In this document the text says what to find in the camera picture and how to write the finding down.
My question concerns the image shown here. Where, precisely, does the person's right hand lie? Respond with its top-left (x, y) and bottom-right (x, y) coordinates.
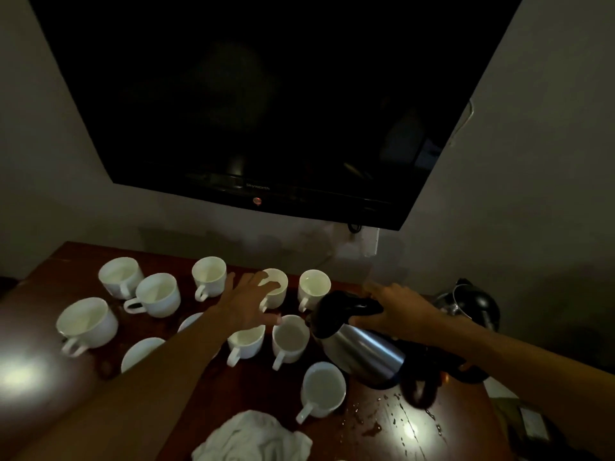
top-left (347, 280), bottom-right (456, 346)

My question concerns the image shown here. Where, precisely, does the thin white cable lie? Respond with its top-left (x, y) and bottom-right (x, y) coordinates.
top-left (449, 98), bottom-right (475, 149)

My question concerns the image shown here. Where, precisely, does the black and steel kettle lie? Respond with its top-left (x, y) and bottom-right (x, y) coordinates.
top-left (401, 278), bottom-right (502, 410)

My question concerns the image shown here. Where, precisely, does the person's left forearm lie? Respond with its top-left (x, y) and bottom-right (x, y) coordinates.
top-left (14, 309), bottom-right (231, 461)

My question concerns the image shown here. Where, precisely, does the white crumpled cloth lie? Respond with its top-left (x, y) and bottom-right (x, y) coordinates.
top-left (191, 409), bottom-right (314, 461)

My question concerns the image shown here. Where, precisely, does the steel kettle with black lid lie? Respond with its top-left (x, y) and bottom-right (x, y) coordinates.
top-left (307, 290), bottom-right (409, 391)

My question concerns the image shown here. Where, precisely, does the white paper sheet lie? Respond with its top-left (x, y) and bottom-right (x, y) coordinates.
top-left (482, 376), bottom-right (518, 401)

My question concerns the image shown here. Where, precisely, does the group of white cups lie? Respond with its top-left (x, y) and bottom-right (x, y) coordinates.
top-left (55, 255), bottom-right (267, 374)

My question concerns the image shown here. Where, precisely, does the small white card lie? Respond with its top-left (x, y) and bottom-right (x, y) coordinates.
top-left (521, 407), bottom-right (544, 440)

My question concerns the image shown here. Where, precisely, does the black wall television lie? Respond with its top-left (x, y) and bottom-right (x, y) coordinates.
top-left (26, 0), bottom-right (525, 232)

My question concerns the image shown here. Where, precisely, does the person's left hand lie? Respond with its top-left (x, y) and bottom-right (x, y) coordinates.
top-left (208, 272), bottom-right (284, 336)

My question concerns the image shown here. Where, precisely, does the dark red wooden table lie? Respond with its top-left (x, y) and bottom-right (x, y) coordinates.
top-left (0, 241), bottom-right (515, 461)

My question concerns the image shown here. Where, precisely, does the person's right forearm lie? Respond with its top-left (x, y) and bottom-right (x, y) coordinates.
top-left (444, 316), bottom-right (615, 461)

